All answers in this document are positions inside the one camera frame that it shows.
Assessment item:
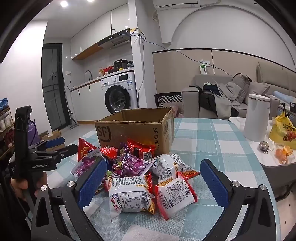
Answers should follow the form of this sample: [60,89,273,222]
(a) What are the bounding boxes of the stick vacuum cleaner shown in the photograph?
[63,76,79,130]

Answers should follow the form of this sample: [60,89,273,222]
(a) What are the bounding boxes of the light blue pillow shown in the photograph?
[273,91,296,103]

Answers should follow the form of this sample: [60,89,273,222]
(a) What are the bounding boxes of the grey sofa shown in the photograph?
[181,61,296,120]

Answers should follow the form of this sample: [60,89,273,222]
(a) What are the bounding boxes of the small cardboard box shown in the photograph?
[39,130,62,142]

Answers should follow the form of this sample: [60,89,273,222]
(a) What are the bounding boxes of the purple snack packet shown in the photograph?
[70,148,104,178]
[112,153,153,178]
[117,142,130,156]

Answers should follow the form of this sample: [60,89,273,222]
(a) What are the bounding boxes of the white marble side table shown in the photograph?
[228,116,296,202]

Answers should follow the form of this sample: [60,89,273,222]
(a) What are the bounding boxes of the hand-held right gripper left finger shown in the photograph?
[30,158,108,241]

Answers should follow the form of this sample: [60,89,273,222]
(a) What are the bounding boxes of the black white patterned cushion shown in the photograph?
[154,92,183,108]

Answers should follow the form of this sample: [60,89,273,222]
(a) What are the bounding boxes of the white air conditioner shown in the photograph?
[153,0,200,11]

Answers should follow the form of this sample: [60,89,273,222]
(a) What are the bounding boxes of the white wall cabinets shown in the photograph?
[70,3,130,60]

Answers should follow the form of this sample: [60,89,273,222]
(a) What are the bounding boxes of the black range hood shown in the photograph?
[97,28,131,49]

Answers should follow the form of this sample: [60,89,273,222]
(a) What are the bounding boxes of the white noodle snack packet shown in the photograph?
[148,153,200,186]
[158,173,198,220]
[109,174,156,219]

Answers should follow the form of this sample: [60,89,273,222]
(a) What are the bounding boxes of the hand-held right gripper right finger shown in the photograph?
[200,159,277,241]

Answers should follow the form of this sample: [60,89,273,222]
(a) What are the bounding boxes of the black glass door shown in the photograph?
[42,44,70,131]

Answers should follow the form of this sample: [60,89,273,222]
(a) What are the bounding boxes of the grey clothing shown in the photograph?
[214,82,243,117]

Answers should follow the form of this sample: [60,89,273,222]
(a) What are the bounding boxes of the brown cardboard box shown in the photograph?
[95,107,175,156]

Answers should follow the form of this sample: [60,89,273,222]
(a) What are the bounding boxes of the black clothing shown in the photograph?
[198,84,219,109]

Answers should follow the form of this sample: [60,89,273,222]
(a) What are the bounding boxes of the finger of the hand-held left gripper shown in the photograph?
[35,137,65,150]
[45,144,78,164]

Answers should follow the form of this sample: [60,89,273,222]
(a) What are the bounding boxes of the pink cloth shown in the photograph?
[171,105,183,117]

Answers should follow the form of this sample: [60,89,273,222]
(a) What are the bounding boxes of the white cylindrical bin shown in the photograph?
[244,94,271,142]

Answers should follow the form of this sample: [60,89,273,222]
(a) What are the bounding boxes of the red chip snack packet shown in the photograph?
[77,137,97,161]

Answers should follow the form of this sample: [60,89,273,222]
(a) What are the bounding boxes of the white washing machine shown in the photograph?
[100,71,138,114]

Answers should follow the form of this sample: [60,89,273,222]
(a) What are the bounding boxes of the shoe rack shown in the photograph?
[0,98,15,160]

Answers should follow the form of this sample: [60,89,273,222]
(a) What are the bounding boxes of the yellow plastic bag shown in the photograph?
[269,110,296,144]

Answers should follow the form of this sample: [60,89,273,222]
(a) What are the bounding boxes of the small metal case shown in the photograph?
[259,141,270,154]

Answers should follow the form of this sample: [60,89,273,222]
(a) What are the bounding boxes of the teal checkered tablecloth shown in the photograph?
[46,117,281,241]

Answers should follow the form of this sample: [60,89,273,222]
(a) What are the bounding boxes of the white base cabinets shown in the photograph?
[69,80,104,123]

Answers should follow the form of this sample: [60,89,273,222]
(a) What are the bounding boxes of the grey cushion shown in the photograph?
[248,81,270,98]
[231,74,251,103]

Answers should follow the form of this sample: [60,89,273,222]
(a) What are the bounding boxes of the person's left hand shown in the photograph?
[10,173,48,201]

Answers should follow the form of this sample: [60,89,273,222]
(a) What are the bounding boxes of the black pressure cooker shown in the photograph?
[113,60,128,70]

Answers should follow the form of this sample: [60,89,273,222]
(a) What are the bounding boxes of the purple bag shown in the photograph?
[26,119,41,145]

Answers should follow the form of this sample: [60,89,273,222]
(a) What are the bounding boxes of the white router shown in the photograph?
[131,27,147,40]

